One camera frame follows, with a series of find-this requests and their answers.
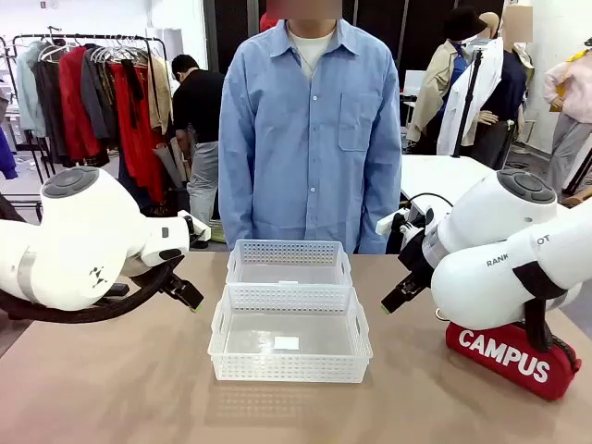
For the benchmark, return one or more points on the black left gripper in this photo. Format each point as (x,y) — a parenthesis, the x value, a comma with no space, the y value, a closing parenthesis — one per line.
(172,280)

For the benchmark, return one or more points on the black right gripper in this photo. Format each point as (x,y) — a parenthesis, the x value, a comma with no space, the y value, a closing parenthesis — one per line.
(418,254)

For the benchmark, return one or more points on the red Campus zip pouch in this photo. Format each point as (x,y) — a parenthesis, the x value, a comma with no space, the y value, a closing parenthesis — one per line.
(499,361)

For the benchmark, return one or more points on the person's left forearm blue sleeve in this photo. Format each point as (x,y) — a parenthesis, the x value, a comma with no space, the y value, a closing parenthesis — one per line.
(384,208)

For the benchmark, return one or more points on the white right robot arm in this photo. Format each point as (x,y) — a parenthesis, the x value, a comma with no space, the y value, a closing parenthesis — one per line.
(490,217)

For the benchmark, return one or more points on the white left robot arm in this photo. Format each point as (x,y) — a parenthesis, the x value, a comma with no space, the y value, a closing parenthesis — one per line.
(83,231)

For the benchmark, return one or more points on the person's right forearm blue sleeve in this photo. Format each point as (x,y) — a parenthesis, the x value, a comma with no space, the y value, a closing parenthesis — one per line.
(233,208)

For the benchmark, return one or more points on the white perforated plastic basket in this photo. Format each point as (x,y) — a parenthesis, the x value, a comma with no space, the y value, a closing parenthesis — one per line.
(289,252)
(289,367)

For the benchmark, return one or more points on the white table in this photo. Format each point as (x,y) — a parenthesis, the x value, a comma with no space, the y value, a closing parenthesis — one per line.
(439,178)

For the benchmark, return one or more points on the grey paper roll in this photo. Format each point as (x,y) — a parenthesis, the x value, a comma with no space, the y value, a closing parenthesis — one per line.
(166,164)

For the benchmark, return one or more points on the long red dress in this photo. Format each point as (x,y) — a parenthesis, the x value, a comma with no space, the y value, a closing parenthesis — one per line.
(139,139)

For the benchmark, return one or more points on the person in blue shirt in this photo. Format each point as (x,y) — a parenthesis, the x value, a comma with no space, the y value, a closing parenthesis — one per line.
(300,139)

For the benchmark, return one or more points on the person in black t-shirt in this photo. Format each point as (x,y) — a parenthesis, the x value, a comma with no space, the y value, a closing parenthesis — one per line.
(199,102)

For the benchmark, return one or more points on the black jacket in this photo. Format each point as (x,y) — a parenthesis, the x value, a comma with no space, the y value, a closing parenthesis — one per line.
(7,210)

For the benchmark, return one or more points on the black tripod pole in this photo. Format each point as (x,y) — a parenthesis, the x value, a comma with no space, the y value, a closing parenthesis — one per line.
(466,106)

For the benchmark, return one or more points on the beige coat on hanger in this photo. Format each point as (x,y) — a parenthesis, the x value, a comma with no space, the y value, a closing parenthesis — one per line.
(159,92)

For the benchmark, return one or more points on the mannequin in beige trench coat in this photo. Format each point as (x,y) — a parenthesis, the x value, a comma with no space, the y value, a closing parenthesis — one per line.
(435,92)

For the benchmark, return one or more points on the grey jacket on hanger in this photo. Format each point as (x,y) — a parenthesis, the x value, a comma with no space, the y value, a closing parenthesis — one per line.
(99,102)

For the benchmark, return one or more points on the red jacket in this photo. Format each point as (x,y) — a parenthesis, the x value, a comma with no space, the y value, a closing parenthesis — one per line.
(76,106)

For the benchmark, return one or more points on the mannequin in navy top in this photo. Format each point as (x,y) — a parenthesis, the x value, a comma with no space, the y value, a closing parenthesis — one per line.
(509,102)

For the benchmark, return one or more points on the dark brown garment on hanger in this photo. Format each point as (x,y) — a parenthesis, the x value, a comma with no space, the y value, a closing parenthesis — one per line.
(48,115)

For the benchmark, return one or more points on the blue garment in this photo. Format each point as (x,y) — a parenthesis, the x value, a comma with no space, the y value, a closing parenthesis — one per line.
(6,157)

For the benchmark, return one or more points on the white coat on stand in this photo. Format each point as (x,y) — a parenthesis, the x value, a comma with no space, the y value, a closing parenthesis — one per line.
(483,83)

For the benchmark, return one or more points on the pale blue jacket on hanger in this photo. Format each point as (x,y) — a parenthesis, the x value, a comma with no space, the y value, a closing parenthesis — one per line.
(28,92)

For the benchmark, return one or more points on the black metal clothes rack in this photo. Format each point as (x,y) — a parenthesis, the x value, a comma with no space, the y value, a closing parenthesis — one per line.
(139,37)

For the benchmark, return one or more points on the black bucket hat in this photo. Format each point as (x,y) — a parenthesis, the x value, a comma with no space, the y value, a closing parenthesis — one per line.
(462,23)

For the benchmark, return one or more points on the red hooded head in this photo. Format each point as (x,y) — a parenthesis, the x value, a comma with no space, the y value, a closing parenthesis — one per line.
(267,22)

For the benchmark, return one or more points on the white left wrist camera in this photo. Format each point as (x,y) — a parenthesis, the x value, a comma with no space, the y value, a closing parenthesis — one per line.
(196,226)

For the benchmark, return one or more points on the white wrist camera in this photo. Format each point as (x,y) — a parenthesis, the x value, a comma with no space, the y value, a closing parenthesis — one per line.
(196,226)
(393,223)

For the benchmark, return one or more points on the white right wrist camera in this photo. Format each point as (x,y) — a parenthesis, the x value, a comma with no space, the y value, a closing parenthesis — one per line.
(393,223)

